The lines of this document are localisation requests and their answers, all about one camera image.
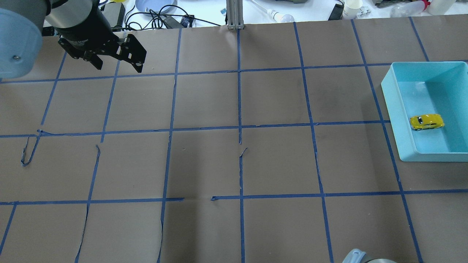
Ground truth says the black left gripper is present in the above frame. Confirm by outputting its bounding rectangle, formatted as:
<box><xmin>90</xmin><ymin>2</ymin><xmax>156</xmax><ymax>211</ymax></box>
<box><xmin>57</xmin><ymin>11</ymin><xmax>147</xmax><ymax>73</ymax></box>

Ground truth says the yellow beetle toy car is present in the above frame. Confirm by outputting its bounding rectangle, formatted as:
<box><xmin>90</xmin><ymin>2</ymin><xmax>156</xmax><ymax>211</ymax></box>
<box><xmin>408</xmin><ymin>114</ymin><xmax>445</xmax><ymax>131</ymax></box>

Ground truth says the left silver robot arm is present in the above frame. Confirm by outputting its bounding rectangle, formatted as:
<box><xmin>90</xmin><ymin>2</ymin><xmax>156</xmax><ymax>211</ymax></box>
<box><xmin>0</xmin><ymin>0</ymin><xmax>147</xmax><ymax>79</ymax></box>

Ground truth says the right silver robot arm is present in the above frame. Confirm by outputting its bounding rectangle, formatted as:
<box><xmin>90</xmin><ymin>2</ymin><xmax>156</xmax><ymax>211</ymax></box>
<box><xmin>342</xmin><ymin>249</ymin><xmax>395</xmax><ymax>263</ymax></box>

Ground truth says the blue plate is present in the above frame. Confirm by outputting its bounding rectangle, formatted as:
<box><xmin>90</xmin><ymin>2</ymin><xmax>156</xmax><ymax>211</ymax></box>
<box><xmin>134</xmin><ymin>0</ymin><xmax>177</xmax><ymax>16</ymax></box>

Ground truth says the white light bulb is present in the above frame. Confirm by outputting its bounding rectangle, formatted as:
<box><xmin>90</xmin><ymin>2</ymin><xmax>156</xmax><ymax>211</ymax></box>
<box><xmin>267</xmin><ymin>9</ymin><xmax>295</xmax><ymax>23</ymax></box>

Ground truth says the white paper cup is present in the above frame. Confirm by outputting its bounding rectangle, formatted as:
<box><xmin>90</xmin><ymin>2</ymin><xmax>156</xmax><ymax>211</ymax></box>
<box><xmin>341</xmin><ymin>0</ymin><xmax>363</xmax><ymax>20</ymax></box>

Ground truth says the light blue plastic bin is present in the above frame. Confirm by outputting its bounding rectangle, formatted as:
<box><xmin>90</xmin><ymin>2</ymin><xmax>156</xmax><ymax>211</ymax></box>
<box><xmin>381</xmin><ymin>61</ymin><xmax>468</xmax><ymax>163</ymax></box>

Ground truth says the clear plastic squeeze bottle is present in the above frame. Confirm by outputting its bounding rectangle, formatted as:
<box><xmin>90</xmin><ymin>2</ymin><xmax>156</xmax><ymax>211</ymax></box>
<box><xmin>389</xmin><ymin>0</ymin><xmax>431</xmax><ymax>17</ymax></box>

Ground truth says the aluminium frame post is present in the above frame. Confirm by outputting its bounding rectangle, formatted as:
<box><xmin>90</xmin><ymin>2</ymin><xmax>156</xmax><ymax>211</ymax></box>
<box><xmin>226</xmin><ymin>0</ymin><xmax>245</xmax><ymax>30</ymax></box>

